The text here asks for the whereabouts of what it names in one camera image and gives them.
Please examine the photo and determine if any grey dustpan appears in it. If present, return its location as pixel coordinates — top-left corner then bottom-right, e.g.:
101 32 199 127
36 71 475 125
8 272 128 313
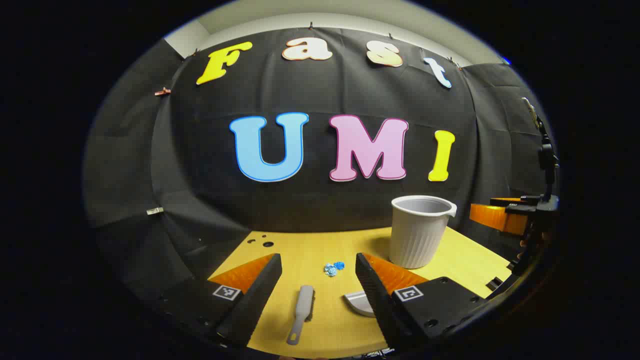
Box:
343 290 376 318

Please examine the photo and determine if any small grey broom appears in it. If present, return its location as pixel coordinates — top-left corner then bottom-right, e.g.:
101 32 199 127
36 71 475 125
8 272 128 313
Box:
286 285 316 346

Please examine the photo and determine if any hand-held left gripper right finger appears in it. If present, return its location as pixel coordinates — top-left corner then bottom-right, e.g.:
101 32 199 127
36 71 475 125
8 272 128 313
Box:
355 252 489 353

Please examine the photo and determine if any yellow wooden desktop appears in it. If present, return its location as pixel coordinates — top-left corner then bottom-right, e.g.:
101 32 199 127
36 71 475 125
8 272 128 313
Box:
207 226 513 360

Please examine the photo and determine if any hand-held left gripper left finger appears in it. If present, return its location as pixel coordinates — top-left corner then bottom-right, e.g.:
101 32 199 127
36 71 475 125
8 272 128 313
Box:
161 252 284 349

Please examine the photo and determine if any black cable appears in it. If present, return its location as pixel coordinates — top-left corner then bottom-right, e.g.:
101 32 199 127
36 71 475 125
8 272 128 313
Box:
521 97 560 198

